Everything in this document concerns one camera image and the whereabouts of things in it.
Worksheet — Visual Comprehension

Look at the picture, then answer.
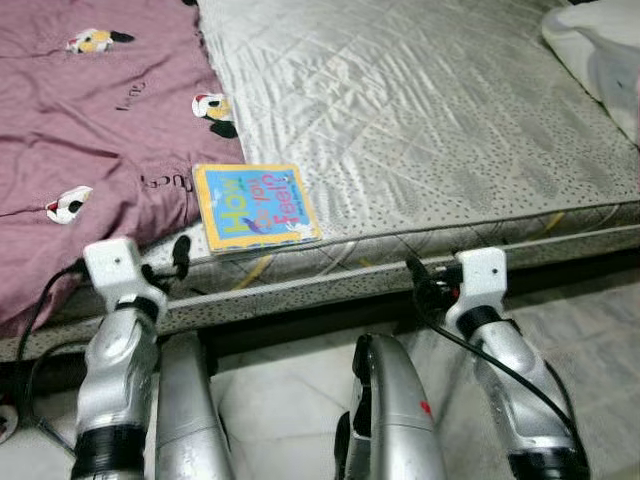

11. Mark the blue yellow children's book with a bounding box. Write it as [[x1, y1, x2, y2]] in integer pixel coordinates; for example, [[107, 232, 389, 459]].
[[192, 163, 323, 256]]

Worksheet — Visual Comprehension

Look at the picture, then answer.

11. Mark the white pillow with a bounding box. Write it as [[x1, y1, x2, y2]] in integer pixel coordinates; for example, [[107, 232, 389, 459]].
[[540, 0, 640, 116]]

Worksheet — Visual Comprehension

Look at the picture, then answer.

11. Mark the silver robot right leg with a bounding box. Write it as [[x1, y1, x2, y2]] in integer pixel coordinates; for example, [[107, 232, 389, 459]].
[[335, 333, 451, 480]]

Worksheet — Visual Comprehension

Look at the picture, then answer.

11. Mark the silver robot leg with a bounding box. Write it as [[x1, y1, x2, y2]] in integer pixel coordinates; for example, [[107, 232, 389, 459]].
[[155, 332, 236, 480], [335, 333, 451, 480]]

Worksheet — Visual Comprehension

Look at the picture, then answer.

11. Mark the silver robot left leg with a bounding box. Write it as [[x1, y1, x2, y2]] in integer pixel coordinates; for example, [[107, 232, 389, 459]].
[[155, 332, 236, 480]]

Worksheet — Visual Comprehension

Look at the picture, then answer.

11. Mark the pink cartoon print quilt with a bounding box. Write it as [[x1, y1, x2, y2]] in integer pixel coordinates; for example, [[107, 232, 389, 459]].
[[0, 0, 246, 341]]

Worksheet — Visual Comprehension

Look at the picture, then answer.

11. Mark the grey quilted mattress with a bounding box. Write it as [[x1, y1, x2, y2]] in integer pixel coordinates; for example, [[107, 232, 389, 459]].
[[0, 0, 640, 361]]

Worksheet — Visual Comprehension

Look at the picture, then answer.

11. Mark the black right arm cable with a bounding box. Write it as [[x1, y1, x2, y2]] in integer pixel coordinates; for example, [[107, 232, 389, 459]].
[[410, 288, 581, 441]]

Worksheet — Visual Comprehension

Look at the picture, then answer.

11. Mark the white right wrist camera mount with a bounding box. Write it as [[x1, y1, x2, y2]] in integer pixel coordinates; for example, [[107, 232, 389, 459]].
[[445, 248, 509, 331]]

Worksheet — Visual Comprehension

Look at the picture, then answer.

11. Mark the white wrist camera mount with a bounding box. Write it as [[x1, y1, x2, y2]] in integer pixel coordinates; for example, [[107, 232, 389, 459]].
[[83, 238, 169, 316], [445, 248, 509, 331]]

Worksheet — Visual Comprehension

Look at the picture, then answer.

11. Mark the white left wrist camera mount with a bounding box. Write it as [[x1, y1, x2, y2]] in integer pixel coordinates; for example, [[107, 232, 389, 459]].
[[83, 238, 169, 316]]

